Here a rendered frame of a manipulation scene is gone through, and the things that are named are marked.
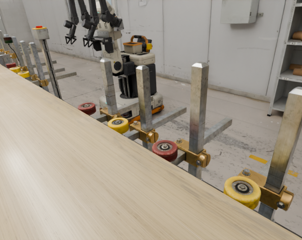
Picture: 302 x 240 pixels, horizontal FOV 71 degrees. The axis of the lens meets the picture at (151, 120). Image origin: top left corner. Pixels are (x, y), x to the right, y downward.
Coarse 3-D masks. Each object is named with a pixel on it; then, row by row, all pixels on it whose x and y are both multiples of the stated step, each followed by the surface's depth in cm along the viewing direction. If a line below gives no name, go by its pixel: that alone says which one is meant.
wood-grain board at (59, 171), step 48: (0, 96) 120; (48, 96) 116; (0, 144) 74; (48, 144) 73; (96, 144) 71; (0, 192) 54; (48, 192) 53; (96, 192) 52; (144, 192) 51; (192, 192) 50
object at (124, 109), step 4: (152, 96) 127; (136, 100) 122; (152, 100) 128; (128, 104) 118; (132, 104) 118; (136, 104) 120; (120, 108) 114; (124, 108) 114; (128, 108) 116; (132, 108) 118; (120, 112) 113; (124, 112) 115; (96, 116) 107; (100, 116) 107; (104, 116) 107; (100, 120) 106; (104, 120) 108
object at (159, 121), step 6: (180, 108) 109; (186, 108) 111; (168, 114) 104; (174, 114) 105; (180, 114) 108; (156, 120) 99; (162, 120) 100; (168, 120) 103; (156, 126) 98; (132, 132) 91; (138, 132) 91; (132, 138) 90
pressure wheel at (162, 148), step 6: (156, 144) 68; (162, 144) 68; (168, 144) 68; (174, 144) 67; (156, 150) 65; (162, 150) 65; (168, 150) 65; (174, 150) 65; (162, 156) 64; (168, 156) 64; (174, 156) 65
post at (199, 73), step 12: (192, 72) 60; (204, 72) 59; (192, 84) 62; (204, 84) 61; (192, 96) 64; (204, 96) 63; (192, 108) 65; (204, 108) 65; (192, 120) 67; (204, 120) 68; (192, 132) 69; (192, 144) 71; (192, 168) 75
